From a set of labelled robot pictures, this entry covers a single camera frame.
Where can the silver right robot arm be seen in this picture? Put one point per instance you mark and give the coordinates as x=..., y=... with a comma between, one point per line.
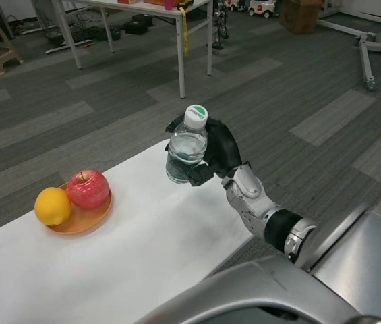
x=244, y=189

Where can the silver robot chest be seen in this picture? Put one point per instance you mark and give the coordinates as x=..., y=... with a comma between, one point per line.
x=244, y=293

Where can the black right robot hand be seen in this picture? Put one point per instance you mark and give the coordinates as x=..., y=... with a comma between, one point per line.
x=224, y=148

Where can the clear water bottle green label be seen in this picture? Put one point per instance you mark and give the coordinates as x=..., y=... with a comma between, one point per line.
x=186, y=148

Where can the yellow black tape measure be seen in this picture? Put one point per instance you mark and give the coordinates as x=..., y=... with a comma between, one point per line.
x=184, y=5

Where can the large white table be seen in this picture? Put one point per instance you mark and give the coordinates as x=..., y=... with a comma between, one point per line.
x=136, y=5

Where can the white toy car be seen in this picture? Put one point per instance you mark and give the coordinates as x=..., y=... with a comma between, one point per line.
x=235, y=5
x=261, y=8

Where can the black case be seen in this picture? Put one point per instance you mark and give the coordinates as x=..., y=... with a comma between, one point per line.
x=138, y=24

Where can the pink cup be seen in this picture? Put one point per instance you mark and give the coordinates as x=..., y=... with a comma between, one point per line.
x=168, y=4

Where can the standing humanoid robot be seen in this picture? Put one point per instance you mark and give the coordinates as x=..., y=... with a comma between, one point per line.
x=222, y=30

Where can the red apple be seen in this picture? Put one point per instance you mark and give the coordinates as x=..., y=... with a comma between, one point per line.
x=89, y=190

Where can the white metal stand frame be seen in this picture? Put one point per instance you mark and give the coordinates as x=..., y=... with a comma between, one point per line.
x=367, y=64

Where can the yellow lemon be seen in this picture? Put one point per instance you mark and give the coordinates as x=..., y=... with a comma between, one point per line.
x=52, y=206

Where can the flat orange box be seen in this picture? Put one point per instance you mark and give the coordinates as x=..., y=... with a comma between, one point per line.
x=160, y=2

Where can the large open cardboard box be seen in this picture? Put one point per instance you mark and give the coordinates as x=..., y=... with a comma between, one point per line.
x=298, y=17

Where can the orange tissue box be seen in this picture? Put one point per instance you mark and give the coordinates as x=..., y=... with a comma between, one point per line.
x=126, y=1

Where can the orange round plate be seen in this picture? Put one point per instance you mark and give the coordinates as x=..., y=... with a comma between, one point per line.
x=85, y=222

